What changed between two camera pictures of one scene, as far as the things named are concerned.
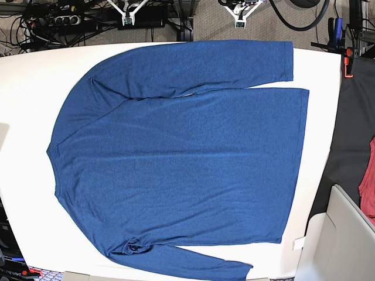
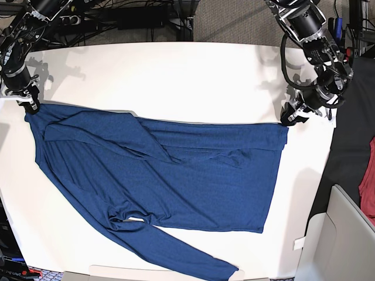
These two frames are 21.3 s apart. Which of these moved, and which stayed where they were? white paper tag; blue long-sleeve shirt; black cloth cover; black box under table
Moved: blue long-sleeve shirt
Stayed: black box under table; white paper tag; black cloth cover
